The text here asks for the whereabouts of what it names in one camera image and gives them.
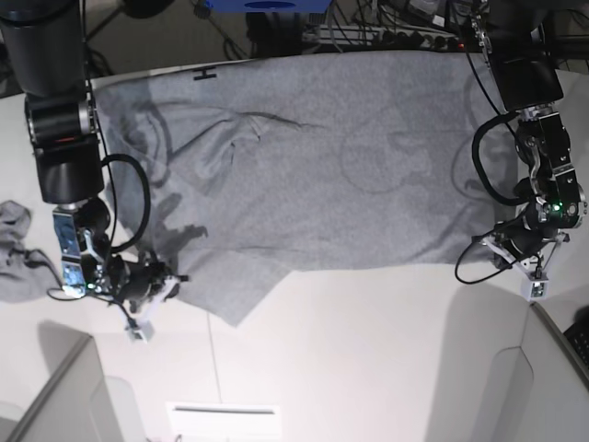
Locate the blue box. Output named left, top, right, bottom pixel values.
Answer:
left=205, top=0, right=331, bottom=13

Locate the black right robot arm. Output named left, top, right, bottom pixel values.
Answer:
left=1, top=1, right=177, bottom=314

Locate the grey partition panel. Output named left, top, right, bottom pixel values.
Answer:
left=419, top=302, right=589, bottom=442
left=1, top=333, right=148, bottom=441

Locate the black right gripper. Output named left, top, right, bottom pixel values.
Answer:
left=110, top=257, right=189, bottom=313

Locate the grey right partition panel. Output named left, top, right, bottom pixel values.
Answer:
left=419, top=302, right=589, bottom=442

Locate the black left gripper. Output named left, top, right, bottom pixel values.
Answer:
left=490, top=215, right=552, bottom=272

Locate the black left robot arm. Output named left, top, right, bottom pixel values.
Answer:
left=167, top=1, right=585, bottom=275

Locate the crumpled grey garment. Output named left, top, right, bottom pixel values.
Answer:
left=1, top=201, right=61, bottom=304

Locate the black keyboard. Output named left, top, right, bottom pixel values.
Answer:
left=564, top=320, right=589, bottom=366

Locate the grey left partition panel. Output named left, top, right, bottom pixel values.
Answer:
left=1, top=333, right=148, bottom=441

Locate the black power strip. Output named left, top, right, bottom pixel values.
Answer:
left=302, top=24, right=464, bottom=52

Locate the grey T-shirt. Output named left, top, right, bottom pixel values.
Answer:
left=95, top=51, right=514, bottom=326

